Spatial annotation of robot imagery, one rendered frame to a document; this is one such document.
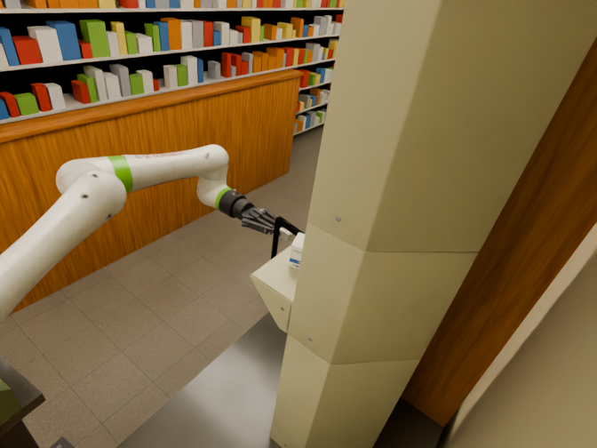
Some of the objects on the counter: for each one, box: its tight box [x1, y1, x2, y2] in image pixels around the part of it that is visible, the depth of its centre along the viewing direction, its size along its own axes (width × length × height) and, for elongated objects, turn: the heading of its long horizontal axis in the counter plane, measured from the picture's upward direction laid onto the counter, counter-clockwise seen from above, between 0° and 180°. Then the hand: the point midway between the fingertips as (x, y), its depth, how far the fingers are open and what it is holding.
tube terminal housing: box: [270, 221, 480, 448], centre depth 89 cm, size 25×32×77 cm
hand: (282, 232), depth 124 cm, fingers closed
